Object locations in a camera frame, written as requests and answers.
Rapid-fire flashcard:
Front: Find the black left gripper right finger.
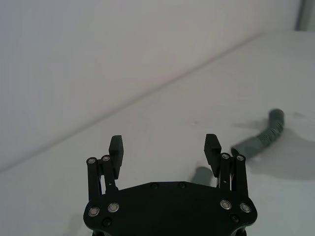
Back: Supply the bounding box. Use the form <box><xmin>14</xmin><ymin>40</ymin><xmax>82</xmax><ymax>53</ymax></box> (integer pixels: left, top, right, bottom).
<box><xmin>203</xmin><ymin>134</ymin><xmax>248</xmax><ymax>198</ymax></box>

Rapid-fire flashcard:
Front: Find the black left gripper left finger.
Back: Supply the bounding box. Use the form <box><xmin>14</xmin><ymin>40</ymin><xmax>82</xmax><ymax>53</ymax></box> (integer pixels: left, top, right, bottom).
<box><xmin>86</xmin><ymin>135</ymin><xmax>124</xmax><ymax>200</ymax></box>

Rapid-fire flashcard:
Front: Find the grey corrugated hose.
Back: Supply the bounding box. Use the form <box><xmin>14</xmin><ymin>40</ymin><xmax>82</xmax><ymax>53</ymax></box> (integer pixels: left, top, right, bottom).
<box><xmin>230</xmin><ymin>109</ymin><xmax>286</xmax><ymax>158</ymax></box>

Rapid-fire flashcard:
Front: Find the grey striped post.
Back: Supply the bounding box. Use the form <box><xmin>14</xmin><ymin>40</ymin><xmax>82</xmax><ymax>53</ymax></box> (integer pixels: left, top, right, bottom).
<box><xmin>294</xmin><ymin>0</ymin><xmax>315</xmax><ymax>31</ymax></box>

